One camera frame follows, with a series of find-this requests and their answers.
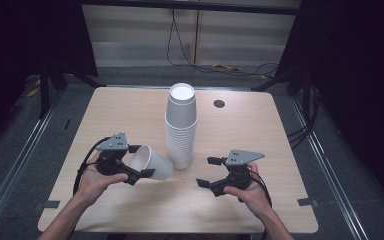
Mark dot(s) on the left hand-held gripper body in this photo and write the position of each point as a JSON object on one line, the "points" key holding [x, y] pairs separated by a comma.
{"points": [[113, 163]]}

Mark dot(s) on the dark curtain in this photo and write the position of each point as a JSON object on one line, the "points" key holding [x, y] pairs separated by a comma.
{"points": [[363, 83], [13, 50]]}

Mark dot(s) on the black tape piece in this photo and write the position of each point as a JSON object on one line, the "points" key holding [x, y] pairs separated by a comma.
{"points": [[51, 204], [305, 202]]}

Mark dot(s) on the black metal stand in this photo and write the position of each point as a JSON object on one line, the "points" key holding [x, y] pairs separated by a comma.
{"points": [[305, 90], [44, 90]]}

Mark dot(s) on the person's left hand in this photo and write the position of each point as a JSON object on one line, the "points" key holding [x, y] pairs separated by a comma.
{"points": [[93, 185]]}

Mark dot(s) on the single white paper cup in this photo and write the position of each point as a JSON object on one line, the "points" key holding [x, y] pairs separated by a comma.
{"points": [[155, 165]]}

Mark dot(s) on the metal floor rail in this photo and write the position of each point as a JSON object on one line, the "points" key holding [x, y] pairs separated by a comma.
{"points": [[326, 166], [16, 166]]}

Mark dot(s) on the person's right hand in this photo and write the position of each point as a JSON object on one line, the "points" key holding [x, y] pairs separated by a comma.
{"points": [[253, 196]]}

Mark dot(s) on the yellow floor tape piece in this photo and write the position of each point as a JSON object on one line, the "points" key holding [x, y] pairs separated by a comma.
{"points": [[226, 67], [33, 92]]}

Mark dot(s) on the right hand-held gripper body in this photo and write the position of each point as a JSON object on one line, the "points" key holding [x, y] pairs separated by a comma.
{"points": [[236, 176]]}

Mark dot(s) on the stack of white paper cups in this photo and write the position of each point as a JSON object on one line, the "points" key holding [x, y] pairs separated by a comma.
{"points": [[181, 130]]}

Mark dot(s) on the small black floor strip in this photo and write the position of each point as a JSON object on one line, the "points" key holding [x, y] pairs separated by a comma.
{"points": [[67, 124]]}

